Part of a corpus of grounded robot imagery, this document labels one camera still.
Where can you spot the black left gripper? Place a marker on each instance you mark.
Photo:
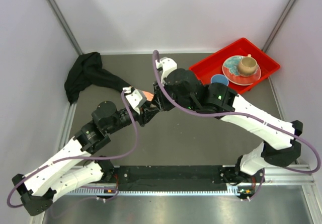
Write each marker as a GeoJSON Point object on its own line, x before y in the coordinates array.
{"type": "Point", "coordinates": [147, 115]}

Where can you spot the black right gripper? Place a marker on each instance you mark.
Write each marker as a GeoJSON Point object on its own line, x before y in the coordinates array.
{"type": "Point", "coordinates": [159, 98]}

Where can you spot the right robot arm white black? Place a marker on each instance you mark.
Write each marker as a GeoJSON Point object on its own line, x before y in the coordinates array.
{"type": "Point", "coordinates": [279, 147]}

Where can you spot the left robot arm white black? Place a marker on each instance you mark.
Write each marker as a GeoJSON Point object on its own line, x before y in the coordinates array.
{"type": "Point", "coordinates": [75, 165]}

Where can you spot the mannequin hand with long nails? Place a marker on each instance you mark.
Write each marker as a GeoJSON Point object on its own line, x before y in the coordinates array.
{"type": "Point", "coordinates": [149, 96]}

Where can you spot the small blue round lid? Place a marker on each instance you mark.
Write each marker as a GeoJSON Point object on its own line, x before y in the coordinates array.
{"type": "Point", "coordinates": [220, 78]}

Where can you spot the black sleeve cloth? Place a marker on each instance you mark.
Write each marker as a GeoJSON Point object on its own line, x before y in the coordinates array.
{"type": "Point", "coordinates": [88, 70]}

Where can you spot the red and teal plate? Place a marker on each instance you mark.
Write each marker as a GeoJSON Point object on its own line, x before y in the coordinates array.
{"type": "Point", "coordinates": [229, 69]}

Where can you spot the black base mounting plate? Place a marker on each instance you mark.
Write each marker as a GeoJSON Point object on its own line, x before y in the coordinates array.
{"type": "Point", "coordinates": [175, 178]}

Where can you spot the beige ceramic cup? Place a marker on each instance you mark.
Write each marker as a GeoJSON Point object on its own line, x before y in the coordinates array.
{"type": "Point", "coordinates": [247, 66]}

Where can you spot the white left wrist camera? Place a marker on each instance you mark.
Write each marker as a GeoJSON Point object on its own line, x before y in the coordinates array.
{"type": "Point", "coordinates": [136, 98]}

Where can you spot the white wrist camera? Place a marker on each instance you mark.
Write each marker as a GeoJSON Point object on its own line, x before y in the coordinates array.
{"type": "Point", "coordinates": [136, 98]}
{"type": "Point", "coordinates": [165, 66]}

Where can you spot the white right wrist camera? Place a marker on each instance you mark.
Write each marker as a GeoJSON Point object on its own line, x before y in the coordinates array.
{"type": "Point", "coordinates": [165, 66]}

